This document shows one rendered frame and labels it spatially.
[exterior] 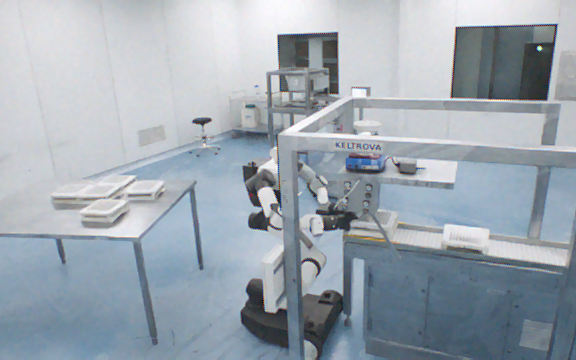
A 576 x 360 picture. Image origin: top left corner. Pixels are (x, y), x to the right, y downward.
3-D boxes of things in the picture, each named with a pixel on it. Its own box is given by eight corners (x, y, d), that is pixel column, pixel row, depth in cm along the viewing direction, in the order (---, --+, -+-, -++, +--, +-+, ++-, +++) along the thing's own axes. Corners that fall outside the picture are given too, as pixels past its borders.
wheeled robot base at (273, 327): (233, 337, 306) (228, 297, 296) (265, 297, 351) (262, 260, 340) (318, 359, 282) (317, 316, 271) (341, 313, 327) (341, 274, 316)
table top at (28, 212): (-59, 234, 298) (-60, 230, 297) (44, 182, 400) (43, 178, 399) (138, 241, 276) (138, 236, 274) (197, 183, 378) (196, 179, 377)
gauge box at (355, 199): (337, 210, 252) (337, 178, 245) (342, 203, 261) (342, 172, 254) (375, 214, 244) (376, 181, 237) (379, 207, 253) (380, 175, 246)
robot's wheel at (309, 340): (292, 359, 287) (290, 334, 281) (295, 354, 291) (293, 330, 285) (321, 365, 279) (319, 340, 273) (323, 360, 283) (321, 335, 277)
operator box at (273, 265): (264, 311, 197) (260, 261, 188) (279, 291, 212) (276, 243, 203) (276, 314, 195) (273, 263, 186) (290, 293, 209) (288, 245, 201)
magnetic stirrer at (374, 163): (344, 171, 246) (344, 156, 243) (353, 160, 265) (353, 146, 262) (379, 174, 239) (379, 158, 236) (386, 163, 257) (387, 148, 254)
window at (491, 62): (450, 101, 701) (455, 26, 663) (450, 101, 702) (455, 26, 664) (546, 107, 629) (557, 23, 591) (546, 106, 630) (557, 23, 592)
